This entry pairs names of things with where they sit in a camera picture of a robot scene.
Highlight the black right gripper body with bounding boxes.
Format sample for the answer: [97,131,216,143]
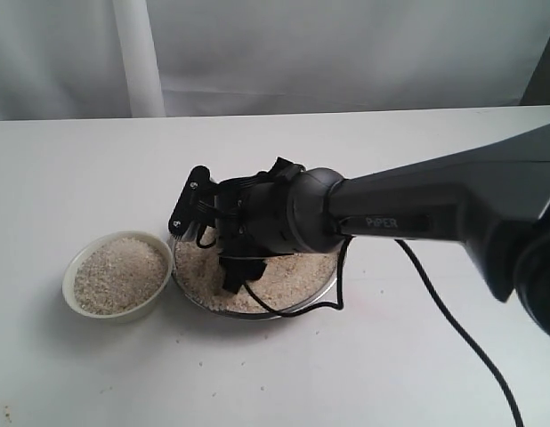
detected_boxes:
[214,175,311,260]

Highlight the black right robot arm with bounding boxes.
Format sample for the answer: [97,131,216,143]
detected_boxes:
[214,124,550,336]

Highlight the rice in steel tray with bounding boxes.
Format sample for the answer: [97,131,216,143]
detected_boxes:
[174,242,335,312]

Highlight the rice in white bowl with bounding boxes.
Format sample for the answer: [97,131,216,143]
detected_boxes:
[74,238,168,315]

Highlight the white ceramic bowl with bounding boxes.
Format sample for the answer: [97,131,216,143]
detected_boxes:
[61,231,173,323]

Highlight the round steel tray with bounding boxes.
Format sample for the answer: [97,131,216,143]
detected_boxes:
[169,233,340,318]

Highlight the white backdrop curtain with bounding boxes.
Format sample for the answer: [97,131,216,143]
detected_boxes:
[0,1,550,120]

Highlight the black cable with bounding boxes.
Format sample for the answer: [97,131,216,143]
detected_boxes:
[197,222,525,427]

